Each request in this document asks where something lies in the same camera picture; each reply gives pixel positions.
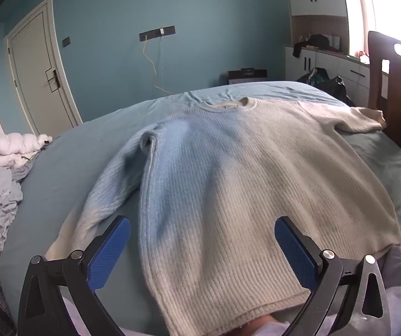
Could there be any black box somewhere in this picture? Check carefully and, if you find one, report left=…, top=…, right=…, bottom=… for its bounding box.
left=228, top=67, right=267, bottom=85

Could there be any white door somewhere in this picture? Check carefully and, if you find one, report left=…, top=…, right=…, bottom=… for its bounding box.
left=5, top=0, right=83, bottom=137

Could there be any yellow cable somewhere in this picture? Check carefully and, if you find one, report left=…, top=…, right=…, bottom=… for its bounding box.
left=142, top=37, right=173, bottom=95

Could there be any brown wooden chair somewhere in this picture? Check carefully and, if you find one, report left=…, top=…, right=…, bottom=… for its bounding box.
left=366, top=31, right=401, bottom=179

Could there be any white puffy jacket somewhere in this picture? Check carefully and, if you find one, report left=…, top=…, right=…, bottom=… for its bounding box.
left=0, top=133, right=53, bottom=177

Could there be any black bag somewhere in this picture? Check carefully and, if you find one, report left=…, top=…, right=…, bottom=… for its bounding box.
left=296, top=67, right=357, bottom=107

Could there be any bed with blue sheet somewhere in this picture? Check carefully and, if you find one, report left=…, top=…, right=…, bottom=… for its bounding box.
left=0, top=80, right=401, bottom=323

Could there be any black clothing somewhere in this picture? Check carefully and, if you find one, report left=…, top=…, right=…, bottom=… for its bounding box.
left=292, top=34, right=332, bottom=58

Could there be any grey cable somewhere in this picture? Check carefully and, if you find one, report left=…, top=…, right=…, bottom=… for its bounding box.
left=158, top=35, right=166, bottom=88

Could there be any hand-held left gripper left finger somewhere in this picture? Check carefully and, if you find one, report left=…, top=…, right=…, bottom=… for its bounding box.
left=18, top=215, right=132, bottom=336

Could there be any cream knit sweater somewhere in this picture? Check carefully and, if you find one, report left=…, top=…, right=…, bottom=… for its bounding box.
left=44, top=97, right=401, bottom=335

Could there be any white lower cabinet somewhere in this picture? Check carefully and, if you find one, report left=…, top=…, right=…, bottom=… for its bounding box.
left=284, top=44, right=372, bottom=107

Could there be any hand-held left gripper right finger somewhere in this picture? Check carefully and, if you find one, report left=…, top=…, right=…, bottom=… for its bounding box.
left=274, top=216, right=391, bottom=336

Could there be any black wall outlet panel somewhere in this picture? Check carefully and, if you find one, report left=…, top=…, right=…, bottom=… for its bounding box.
left=139, top=25, right=176, bottom=41

